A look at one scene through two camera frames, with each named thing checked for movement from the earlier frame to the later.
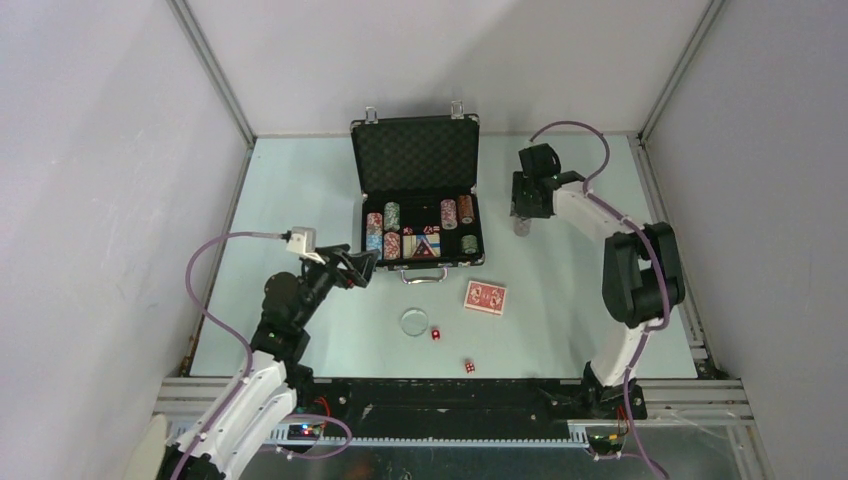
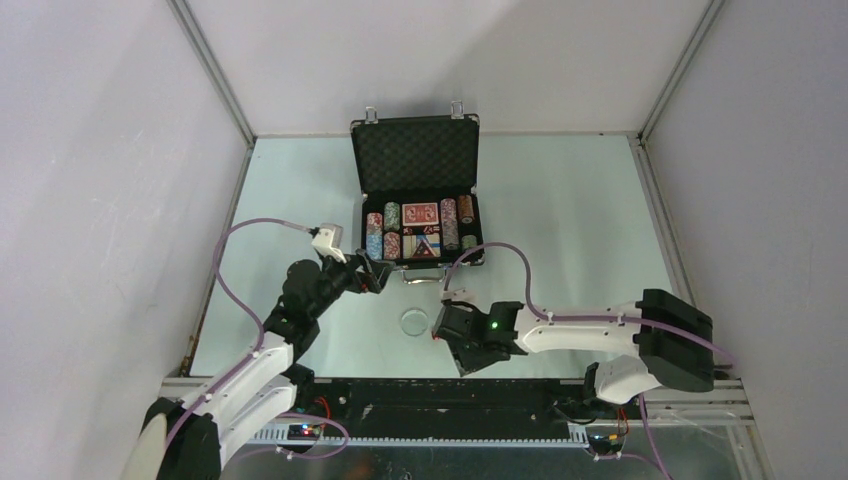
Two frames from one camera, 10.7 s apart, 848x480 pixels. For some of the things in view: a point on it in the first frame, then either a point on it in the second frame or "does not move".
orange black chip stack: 465,209 does not move
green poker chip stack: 392,216 does not move
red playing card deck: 485,297 -> 417,214
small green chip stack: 469,244 does not move
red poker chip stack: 392,245 does not move
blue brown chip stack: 521,228 -> 450,229
